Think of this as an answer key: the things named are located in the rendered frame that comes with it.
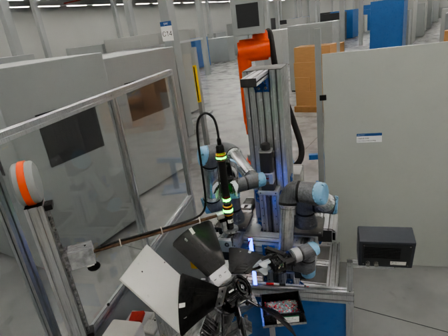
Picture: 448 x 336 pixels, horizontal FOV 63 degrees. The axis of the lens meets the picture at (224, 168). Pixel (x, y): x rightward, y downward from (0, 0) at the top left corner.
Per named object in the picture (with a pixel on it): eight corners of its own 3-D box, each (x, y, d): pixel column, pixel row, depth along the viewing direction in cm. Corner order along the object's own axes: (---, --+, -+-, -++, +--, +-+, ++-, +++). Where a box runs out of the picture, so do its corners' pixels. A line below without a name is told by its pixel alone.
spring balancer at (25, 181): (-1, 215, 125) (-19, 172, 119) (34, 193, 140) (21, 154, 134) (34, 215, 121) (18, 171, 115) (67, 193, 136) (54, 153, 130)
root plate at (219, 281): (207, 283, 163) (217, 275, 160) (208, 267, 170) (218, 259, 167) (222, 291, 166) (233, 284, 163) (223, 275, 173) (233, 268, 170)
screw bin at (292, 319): (263, 326, 193) (263, 316, 190) (261, 303, 208) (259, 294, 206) (305, 322, 192) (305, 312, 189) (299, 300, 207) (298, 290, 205)
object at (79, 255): (69, 273, 139) (63, 255, 136) (69, 263, 145) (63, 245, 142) (97, 265, 142) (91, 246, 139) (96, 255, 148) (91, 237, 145)
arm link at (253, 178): (236, 152, 231) (267, 191, 190) (219, 156, 229) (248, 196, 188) (235, 135, 225) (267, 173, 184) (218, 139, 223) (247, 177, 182)
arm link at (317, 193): (317, 195, 237) (296, 178, 189) (341, 197, 230) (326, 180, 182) (315, 213, 235) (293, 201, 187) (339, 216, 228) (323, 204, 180)
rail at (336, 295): (201, 292, 228) (199, 282, 225) (203, 288, 231) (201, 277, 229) (353, 304, 203) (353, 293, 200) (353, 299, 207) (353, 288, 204)
